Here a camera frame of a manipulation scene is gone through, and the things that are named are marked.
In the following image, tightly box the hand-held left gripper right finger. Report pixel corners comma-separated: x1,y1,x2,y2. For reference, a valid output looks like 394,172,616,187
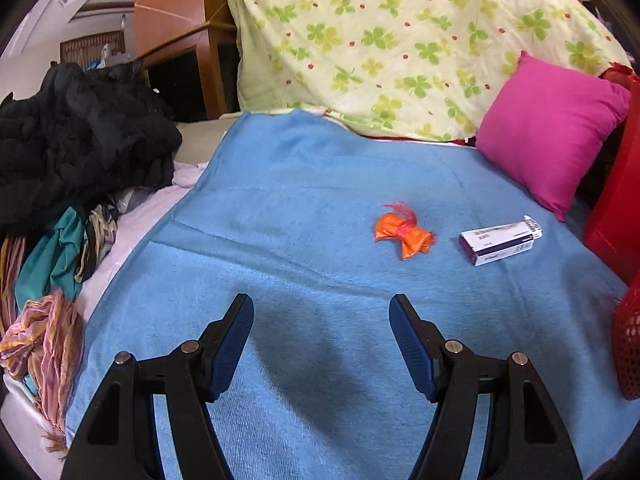
389,294,583,480

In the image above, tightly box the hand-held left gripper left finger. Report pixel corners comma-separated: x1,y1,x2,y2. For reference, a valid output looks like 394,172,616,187
60,292,255,480

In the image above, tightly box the orange plastic wrapper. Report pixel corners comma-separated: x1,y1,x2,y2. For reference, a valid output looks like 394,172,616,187
371,201,435,262

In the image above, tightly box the white purple medicine box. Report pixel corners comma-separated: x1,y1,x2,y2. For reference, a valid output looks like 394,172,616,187
459,215,543,267

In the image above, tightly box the blue blanket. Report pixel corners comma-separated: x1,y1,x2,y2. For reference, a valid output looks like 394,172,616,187
65,109,629,480

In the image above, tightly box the white bed sheet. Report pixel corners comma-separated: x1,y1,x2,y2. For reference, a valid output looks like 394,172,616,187
0,120,236,441

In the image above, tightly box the olive patterned cloth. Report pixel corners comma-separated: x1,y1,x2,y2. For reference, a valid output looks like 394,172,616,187
75,204,122,282

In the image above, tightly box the pink striped scarf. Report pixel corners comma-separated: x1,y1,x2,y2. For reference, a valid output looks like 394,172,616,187
0,289,87,457

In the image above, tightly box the teal cloth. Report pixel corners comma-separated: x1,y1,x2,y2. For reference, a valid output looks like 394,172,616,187
15,205,92,307

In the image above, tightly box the red mesh basket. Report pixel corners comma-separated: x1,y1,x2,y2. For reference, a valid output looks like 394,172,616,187
611,280,640,402

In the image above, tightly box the red plastic stool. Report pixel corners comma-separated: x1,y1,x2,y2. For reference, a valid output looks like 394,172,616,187
582,67,640,287

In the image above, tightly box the magenta pillow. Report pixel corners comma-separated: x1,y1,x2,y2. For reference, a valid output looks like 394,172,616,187
475,50,632,222

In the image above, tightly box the black clothes pile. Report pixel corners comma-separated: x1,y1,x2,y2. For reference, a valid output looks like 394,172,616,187
0,60,184,237

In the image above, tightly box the green clover print quilt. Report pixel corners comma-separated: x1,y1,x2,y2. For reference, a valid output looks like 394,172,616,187
226,0,634,144

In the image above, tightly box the wooden louvred door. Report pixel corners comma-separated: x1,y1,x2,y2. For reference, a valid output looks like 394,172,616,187
60,30,127,69

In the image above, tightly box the wooden wardrobe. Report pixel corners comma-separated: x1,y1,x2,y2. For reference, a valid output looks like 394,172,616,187
134,0,242,124

